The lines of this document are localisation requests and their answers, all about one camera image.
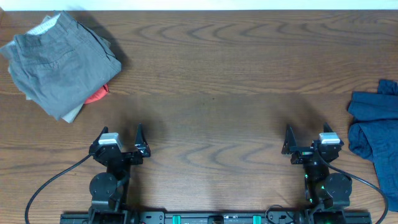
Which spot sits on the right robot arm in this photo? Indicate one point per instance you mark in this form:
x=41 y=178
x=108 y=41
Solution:
x=328 y=193

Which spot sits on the grey folded trousers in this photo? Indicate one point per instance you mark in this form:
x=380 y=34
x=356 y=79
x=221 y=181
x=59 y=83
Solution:
x=61 y=65

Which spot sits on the navy blue shorts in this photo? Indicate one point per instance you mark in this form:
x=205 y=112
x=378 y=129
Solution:
x=373 y=134

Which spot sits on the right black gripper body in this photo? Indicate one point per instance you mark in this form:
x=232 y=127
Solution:
x=306 y=150

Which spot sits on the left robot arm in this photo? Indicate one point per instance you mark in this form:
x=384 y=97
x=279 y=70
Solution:
x=109 y=189

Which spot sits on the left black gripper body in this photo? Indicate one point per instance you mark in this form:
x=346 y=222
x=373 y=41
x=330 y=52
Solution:
x=125 y=154

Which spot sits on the red folded garment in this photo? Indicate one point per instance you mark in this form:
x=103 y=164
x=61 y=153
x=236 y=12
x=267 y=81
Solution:
x=99 y=94

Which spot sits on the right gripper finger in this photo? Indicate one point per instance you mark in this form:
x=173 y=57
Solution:
x=327 y=128
x=290 y=144

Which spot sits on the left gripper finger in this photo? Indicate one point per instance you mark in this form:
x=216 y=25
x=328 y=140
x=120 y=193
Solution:
x=96 y=141
x=141 y=143

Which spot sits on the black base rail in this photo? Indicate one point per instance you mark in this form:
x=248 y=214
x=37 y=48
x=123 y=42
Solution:
x=272 y=216

